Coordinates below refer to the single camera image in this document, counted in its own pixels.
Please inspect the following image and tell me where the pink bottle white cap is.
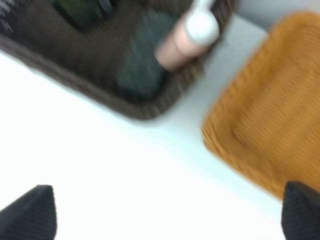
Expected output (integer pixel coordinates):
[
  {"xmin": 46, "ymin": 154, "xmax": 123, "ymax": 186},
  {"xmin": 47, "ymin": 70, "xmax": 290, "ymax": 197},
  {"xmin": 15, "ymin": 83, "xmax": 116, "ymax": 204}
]
[{"xmin": 155, "ymin": 0, "xmax": 220, "ymax": 72}]

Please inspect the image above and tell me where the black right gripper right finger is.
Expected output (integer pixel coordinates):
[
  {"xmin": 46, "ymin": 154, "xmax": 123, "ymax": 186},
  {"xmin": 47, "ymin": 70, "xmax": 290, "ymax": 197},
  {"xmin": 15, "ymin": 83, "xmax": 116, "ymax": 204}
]
[{"xmin": 281, "ymin": 181, "xmax": 320, "ymax": 240}]

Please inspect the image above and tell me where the dark brown wicker basket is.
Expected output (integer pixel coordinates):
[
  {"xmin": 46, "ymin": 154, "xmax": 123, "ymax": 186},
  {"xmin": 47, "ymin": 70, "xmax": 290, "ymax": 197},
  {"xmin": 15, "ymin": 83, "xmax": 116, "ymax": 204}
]
[{"xmin": 0, "ymin": 0, "xmax": 238, "ymax": 120}]

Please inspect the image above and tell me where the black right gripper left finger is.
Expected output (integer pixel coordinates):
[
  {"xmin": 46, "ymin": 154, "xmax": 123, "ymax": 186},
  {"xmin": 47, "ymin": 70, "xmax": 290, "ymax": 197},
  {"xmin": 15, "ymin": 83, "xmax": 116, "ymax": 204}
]
[{"xmin": 0, "ymin": 185, "xmax": 57, "ymax": 240}]

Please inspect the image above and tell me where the orange wicker basket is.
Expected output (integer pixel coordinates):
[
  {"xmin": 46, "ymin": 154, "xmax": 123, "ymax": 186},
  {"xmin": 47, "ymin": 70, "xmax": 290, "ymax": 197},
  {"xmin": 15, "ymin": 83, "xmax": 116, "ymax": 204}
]
[{"xmin": 202, "ymin": 12, "xmax": 320, "ymax": 198}]

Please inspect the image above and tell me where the black whiteboard eraser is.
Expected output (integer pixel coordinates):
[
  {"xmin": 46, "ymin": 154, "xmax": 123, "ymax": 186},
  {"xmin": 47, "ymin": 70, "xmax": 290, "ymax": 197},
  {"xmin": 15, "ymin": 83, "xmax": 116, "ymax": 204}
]
[{"xmin": 116, "ymin": 9, "xmax": 178, "ymax": 103}]

